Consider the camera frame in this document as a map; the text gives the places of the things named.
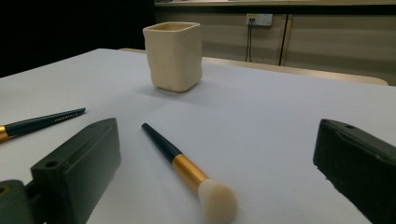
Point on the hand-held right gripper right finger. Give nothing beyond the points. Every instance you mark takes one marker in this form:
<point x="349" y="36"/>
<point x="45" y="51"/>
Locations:
<point x="358" y="165"/>

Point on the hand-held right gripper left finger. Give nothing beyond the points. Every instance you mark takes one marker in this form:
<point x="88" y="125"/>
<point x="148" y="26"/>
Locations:
<point x="77" y="168"/>

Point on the makeup brush with big tan head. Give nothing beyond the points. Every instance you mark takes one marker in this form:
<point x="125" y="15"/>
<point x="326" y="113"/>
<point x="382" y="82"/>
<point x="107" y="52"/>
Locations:
<point x="37" y="123"/>

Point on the makeup brush with small pale head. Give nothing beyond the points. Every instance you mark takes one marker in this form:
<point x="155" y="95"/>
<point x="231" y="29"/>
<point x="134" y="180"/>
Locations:
<point x="186" y="168"/>

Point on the cream square cup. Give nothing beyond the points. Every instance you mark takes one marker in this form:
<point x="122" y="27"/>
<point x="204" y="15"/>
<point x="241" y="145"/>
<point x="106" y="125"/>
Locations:
<point x="174" y="59"/>

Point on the white table sheet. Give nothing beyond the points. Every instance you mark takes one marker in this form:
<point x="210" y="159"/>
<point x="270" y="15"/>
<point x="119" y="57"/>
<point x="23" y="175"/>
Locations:
<point x="264" y="124"/>

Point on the black curtain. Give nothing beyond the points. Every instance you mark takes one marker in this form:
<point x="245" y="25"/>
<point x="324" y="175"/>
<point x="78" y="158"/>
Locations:
<point x="62" y="28"/>

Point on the black horizontal bar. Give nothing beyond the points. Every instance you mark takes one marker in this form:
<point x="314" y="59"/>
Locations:
<point x="311" y="9"/>

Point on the white wall socket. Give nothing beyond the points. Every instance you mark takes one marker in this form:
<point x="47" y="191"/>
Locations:
<point x="263" y="19"/>

